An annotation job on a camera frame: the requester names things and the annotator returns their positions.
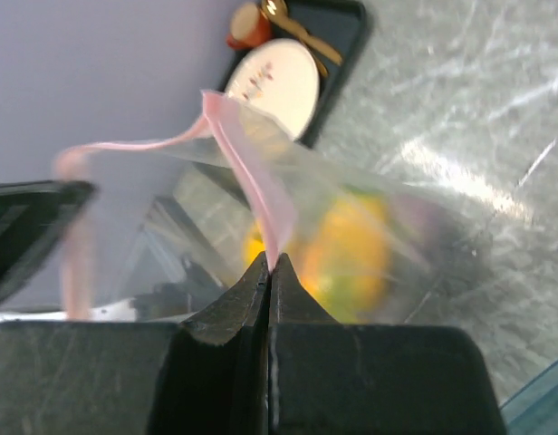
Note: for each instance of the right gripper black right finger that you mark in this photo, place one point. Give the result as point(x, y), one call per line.
point(330, 378)

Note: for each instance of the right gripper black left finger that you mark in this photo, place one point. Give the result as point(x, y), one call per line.
point(204, 375)

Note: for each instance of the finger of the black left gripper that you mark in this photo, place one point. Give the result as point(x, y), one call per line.
point(33, 218)

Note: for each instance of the orange green mango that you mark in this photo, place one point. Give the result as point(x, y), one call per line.
point(344, 266)

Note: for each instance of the clear zip top bag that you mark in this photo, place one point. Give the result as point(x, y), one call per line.
point(289, 189)

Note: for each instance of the yellow orange mango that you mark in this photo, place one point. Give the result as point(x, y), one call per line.
point(253, 245)

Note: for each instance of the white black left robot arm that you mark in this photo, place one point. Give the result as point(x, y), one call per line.
point(102, 247)

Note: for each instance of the translucent blue plastic container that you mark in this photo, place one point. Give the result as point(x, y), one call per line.
point(534, 409)

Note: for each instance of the cream plate with leaf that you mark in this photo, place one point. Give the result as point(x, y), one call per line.
point(280, 79)

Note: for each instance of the small orange cup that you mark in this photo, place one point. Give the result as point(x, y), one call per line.
point(249, 27)

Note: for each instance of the gold spoon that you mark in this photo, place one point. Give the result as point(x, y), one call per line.
point(277, 13)

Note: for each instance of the black rectangular tray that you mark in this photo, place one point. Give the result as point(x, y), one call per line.
point(345, 25)

